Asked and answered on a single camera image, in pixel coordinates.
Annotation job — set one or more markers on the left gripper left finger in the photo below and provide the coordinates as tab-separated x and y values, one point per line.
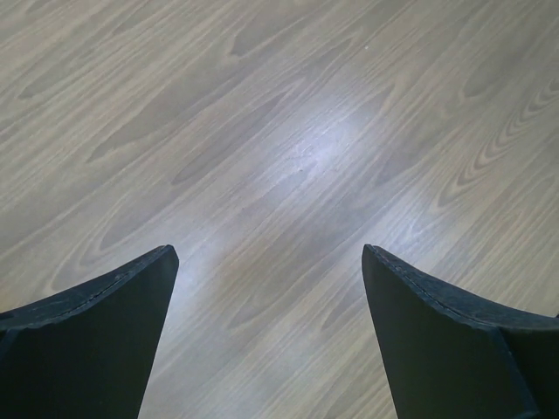
88	351

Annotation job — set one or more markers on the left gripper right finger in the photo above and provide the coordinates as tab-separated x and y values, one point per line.
448	353

